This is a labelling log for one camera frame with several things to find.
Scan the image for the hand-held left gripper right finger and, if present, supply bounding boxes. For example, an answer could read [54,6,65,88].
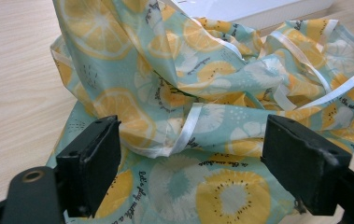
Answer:
[260,113,353,217]

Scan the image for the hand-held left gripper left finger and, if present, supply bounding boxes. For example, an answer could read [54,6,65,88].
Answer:
[55,115,122,218]

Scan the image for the fruit print fabric bag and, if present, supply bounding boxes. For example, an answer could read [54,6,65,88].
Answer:
[45,0,354,224]

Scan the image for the white plastic tray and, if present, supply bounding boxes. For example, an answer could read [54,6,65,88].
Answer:
[162,0,336,31]

